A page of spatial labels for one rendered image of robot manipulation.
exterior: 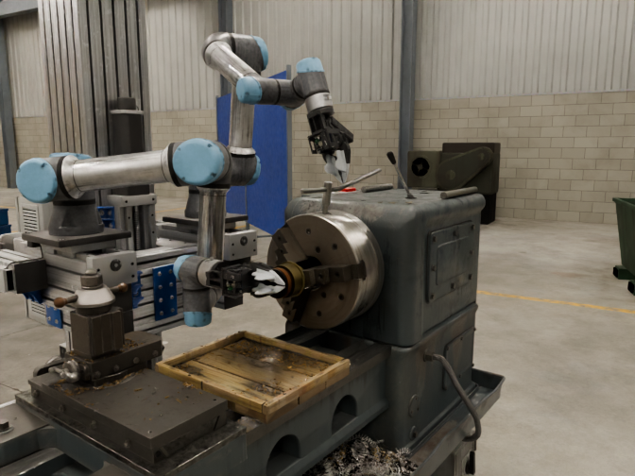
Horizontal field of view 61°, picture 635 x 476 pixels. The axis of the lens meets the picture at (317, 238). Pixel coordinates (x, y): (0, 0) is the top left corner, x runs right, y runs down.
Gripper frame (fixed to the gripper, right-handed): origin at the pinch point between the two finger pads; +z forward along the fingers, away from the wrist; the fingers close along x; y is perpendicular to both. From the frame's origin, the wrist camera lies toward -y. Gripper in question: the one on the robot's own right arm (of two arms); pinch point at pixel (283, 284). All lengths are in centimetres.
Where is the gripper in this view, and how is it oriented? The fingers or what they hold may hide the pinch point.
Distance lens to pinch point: 130.5
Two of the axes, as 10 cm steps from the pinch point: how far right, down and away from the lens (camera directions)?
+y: -6.1, 1.4, -7.8
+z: 7.9, 1.0, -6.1
